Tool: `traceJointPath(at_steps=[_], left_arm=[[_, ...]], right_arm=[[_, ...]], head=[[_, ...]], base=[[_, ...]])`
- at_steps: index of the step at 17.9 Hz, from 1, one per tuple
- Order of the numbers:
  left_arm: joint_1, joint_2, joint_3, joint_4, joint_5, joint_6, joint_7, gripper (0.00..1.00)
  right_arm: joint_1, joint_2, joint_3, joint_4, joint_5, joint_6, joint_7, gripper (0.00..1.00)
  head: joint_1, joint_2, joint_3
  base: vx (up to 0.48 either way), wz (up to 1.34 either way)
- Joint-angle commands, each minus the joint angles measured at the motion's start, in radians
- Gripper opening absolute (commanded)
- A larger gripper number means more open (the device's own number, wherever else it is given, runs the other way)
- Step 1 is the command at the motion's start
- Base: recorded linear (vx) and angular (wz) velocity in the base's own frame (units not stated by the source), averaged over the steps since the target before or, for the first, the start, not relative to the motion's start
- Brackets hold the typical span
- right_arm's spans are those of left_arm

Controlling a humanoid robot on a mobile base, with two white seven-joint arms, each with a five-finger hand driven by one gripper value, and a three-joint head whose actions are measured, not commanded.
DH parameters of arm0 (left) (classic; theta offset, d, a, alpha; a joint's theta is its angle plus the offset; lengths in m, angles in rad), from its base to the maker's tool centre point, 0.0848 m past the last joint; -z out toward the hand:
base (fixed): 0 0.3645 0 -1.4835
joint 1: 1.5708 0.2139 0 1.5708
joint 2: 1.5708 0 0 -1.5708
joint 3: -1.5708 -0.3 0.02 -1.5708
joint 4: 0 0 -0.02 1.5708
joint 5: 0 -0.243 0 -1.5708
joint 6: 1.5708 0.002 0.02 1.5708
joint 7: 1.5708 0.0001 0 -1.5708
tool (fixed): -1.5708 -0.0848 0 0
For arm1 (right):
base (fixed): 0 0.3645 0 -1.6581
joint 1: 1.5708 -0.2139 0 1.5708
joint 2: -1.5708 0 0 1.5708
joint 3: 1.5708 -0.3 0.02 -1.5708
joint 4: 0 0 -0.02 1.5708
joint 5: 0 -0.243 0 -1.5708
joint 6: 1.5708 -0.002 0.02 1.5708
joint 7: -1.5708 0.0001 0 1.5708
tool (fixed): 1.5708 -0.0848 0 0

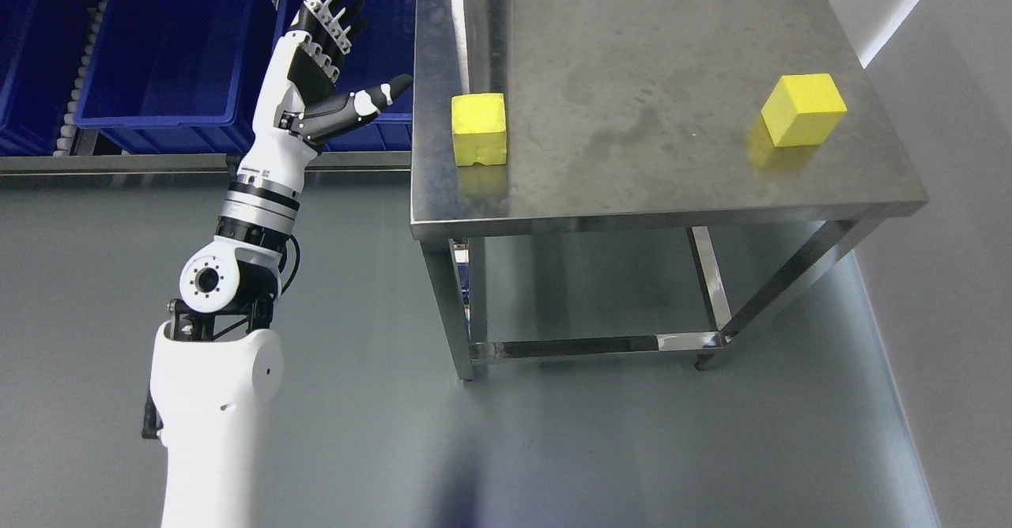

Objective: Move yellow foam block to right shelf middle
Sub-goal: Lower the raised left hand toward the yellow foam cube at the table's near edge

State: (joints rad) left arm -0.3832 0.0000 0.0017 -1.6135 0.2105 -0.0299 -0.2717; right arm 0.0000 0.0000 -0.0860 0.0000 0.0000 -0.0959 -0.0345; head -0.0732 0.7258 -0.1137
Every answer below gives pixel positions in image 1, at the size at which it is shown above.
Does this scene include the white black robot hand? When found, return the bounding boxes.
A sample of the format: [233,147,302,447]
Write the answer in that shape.
[237,0,414,189]

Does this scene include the yellow foam block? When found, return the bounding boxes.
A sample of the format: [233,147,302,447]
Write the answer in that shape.
[451,92,508,168]

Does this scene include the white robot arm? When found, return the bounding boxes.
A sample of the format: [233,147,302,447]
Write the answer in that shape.
[142,0,413,527]

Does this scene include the yellow foam cube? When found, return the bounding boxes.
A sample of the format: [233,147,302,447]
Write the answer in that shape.
[761,72,848,149]

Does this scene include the stainless steel table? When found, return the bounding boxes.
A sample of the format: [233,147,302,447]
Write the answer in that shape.
[410,0,928,381]

